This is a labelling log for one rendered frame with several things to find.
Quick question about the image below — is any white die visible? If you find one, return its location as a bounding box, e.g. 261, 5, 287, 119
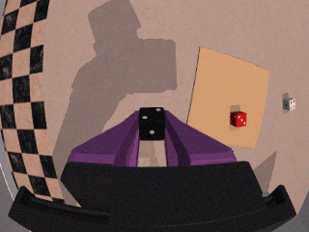
283, 98, 295, 111

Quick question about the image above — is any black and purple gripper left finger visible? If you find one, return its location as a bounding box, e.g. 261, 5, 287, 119
67, 110, 140, 166

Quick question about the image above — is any red die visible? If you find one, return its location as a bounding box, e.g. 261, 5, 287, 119
230, 111, 246, 127

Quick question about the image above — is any tan mat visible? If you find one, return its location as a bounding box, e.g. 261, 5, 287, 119
186, 46, 269, 148

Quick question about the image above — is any black die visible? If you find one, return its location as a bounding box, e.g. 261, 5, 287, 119
139, 107, 165, 141

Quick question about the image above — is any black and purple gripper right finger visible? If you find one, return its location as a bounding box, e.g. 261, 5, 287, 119
164, 110, 237, 166

